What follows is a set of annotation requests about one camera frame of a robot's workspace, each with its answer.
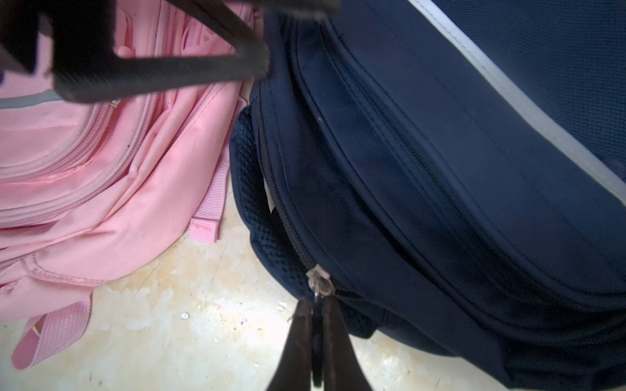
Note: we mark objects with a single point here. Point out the triangular finger of the left gripper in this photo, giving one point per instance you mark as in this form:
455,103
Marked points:
87,70

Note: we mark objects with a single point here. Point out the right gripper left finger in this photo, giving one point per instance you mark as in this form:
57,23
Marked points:
295,367

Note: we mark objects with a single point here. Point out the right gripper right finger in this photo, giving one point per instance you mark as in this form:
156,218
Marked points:
340,369

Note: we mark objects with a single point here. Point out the navy zipper pull tab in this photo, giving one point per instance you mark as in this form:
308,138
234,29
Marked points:
320,283

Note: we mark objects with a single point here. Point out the pink backpack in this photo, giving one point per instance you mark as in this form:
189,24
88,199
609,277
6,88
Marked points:
92,192

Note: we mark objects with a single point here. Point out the navy blue backpack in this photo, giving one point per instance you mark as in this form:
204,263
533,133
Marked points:
458,169

